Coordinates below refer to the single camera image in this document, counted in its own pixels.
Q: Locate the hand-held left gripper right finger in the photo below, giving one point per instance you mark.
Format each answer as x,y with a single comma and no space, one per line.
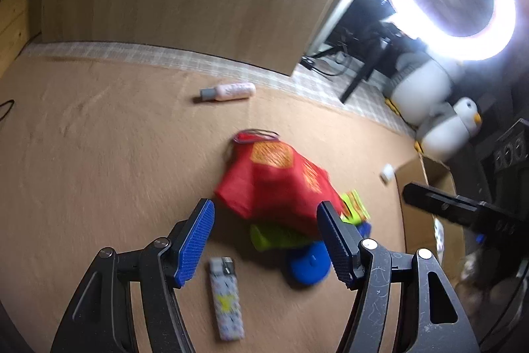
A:
337,245

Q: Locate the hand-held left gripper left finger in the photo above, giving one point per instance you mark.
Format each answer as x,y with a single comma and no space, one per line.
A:
194,243

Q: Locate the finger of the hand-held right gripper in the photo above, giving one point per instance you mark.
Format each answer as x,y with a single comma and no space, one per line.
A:
438,202

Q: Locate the cardboard box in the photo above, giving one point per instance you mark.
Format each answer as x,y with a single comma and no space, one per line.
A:
413,191

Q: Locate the blue round container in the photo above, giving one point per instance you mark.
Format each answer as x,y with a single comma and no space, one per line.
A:
308,266

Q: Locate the green tube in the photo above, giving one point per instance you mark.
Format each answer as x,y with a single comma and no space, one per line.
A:
277,238

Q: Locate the white patterned lighter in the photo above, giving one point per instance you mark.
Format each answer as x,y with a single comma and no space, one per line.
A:
225,303

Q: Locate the red printed bag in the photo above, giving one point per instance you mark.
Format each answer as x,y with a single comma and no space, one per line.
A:
272,183

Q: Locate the pale plastic bottle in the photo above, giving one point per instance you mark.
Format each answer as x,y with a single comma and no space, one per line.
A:
231,91

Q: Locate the white patterned packet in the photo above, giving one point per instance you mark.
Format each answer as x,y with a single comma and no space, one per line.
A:
439,239

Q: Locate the small white box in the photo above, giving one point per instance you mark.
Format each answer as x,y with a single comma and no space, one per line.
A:
387,172

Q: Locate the penguin plush toy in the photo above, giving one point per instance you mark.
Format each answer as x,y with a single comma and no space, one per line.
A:
421,88
444,134

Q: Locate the black power strip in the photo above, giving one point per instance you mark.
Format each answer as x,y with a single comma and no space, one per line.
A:
510,152

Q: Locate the black light stand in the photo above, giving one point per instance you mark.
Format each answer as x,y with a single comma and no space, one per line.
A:
363,76

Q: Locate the plaid bed sheet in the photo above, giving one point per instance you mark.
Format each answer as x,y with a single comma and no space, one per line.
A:
165,55

